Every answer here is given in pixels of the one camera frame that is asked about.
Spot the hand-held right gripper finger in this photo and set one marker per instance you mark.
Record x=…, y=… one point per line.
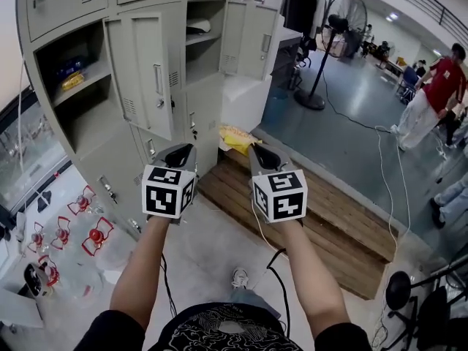
x=254, y=163
x=279, y=161

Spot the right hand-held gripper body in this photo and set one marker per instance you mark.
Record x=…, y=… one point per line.
x=285, y=203

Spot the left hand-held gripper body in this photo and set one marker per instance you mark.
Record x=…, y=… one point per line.
x=161, y=199

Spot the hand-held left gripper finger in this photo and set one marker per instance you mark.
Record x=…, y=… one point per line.
x=166, y=157
x=192, y=159

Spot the yellow snack packet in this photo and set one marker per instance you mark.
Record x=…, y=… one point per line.
x=73, y=80
x=237, y=137

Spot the grey metal locker cabinet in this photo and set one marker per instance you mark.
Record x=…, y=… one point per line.
x=146, y=68

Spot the blue snack packet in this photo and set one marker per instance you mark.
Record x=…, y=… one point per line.
x=69, y=66

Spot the white and black cap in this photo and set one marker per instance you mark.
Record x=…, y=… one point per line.
x=199, y=26

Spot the person's right forearm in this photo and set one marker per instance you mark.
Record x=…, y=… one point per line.
x=314, y=280

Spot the person's left forearm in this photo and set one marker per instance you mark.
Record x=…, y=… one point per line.
x=137, y=276

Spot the wooden pallet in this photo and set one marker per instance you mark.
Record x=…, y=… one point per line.
x=329, y=232

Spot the white foam box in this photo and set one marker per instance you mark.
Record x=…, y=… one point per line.
x=241, y=101

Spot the person's white shoe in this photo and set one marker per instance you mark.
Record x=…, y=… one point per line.
x=239, y=278

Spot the person's blue jeans leg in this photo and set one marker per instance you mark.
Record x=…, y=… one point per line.
x=252, y=300

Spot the dark cloth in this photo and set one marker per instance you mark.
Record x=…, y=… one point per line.
x=44, y=200

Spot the black round stool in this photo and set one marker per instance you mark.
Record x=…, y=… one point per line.
x=398, y=289

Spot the grey folded umbrella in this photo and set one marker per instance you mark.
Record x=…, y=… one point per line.
x=20, y=225

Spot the person's black printed shirt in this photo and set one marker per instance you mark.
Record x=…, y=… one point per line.
x=219, y=331

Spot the black standing fan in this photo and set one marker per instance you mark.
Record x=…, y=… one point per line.
x=338, y=22

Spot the beige waste bin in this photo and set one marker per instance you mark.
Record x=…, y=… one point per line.
x=33, y=280

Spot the black hanging garment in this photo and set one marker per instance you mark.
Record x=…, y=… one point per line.
x=301, y=9

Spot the black metal chair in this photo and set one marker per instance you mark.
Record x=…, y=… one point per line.
x=446, y=313

